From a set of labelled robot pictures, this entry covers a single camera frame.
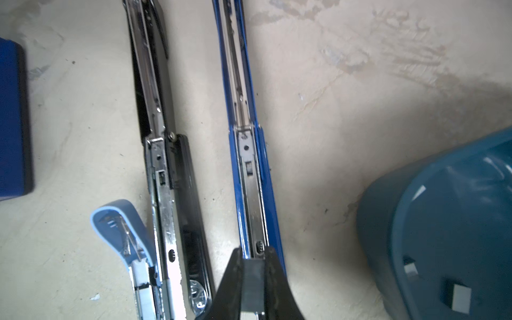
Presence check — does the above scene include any teal plastic tray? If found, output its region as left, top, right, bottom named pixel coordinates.
left=356, top=129, right=511, bottom=319

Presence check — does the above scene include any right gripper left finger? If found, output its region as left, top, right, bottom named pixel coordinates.
left=200, top=248, right=244, bottom=320

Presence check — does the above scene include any grey staple strip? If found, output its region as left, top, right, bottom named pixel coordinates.
left=451, top=284, right=472, bottom=315
left=403, top=262, right=419, bottom=278
left=240, top=259, right=265, bottom=319

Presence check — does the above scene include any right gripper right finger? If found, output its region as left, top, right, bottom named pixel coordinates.
left=264, top=246, right=305, bottom=320

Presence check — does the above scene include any blue and black stapler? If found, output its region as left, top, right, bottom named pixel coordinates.
left=213, top=1, right=285, bottom=263

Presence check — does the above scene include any blue tape dispenser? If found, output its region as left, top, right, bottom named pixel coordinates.
left=1, top=39, right=34, bottom=201

